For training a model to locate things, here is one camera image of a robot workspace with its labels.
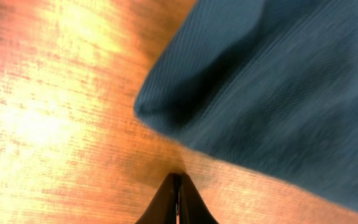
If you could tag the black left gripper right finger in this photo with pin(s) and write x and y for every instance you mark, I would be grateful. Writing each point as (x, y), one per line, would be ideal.
(192, 209)

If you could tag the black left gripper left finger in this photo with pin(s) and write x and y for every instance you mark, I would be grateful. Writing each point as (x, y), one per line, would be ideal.
(163, 207)

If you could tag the blue polo shirt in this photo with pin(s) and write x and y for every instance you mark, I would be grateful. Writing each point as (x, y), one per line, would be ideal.
(268, 85)

